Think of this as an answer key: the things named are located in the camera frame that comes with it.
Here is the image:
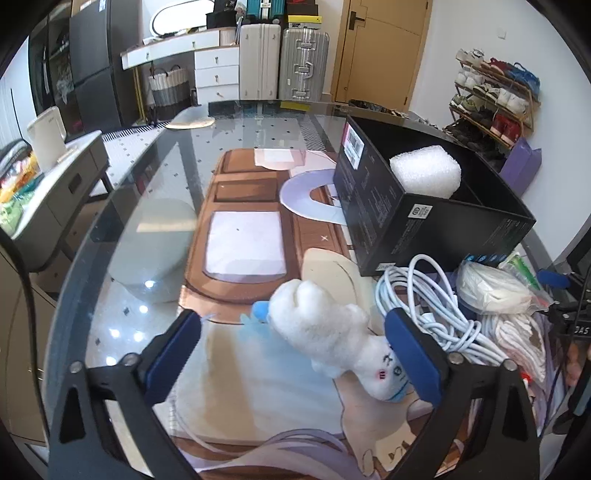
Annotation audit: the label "bagged white rope coil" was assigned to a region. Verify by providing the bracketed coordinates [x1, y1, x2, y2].
[454, 260, 553, 317]

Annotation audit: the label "white cable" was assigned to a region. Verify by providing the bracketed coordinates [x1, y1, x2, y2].
[375, 253, 509, 365]

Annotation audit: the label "white plush toy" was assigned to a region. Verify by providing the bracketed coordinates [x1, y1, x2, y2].
[250, 279, 410, 402]

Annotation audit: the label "white foam block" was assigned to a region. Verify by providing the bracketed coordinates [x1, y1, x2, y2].
[390, 145, 462, 199]

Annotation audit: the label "person right hand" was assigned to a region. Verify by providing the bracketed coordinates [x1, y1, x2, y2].
[566, 342, 591, 387]

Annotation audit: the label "anime print table mat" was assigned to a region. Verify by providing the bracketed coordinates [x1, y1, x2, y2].
[165, 147, 555, 480]

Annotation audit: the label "purple bag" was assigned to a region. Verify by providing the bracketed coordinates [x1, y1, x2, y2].
[500, 137, 542, 197]

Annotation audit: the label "black cardboard box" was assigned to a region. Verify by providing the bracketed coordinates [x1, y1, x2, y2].
[334, 115, 536, 276]

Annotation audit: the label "grey side cabinet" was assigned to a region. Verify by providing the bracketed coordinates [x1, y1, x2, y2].
[11, 130, 113, 272]

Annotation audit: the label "shoe rack with shoes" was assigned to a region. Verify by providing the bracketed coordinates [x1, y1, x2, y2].
[449, 49, 541, 152]

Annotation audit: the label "white electric kettle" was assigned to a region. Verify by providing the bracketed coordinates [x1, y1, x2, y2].
[27, 106, 67, 173]

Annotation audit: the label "woven laundry basket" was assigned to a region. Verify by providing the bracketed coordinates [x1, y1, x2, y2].
[148, 65, 191, 120]

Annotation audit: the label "wooden door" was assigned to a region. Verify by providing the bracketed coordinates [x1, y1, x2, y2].
[331, 0, 433, 111]

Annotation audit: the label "white drawer desk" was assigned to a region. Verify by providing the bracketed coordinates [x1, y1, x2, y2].
[120, 27, 239, 104]

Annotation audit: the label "silver suitcase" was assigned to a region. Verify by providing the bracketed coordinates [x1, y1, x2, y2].
[279, 28, 329, 102]

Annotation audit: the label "white suitcase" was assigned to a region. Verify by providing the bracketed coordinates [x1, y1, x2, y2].
[239, 24, 281, 100]

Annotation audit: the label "black refrigerator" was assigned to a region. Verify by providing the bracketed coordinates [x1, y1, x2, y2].
[69, 0, 141, 132]

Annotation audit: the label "oval mirror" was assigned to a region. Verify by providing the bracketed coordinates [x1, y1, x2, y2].
[149, 0, 214, 37]

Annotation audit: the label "stacked shoe boxes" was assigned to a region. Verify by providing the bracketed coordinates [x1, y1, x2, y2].
[286, 0, 322, 29]

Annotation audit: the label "teal suitcase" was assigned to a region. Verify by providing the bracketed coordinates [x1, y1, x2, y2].
[246, 0, 286, 20]

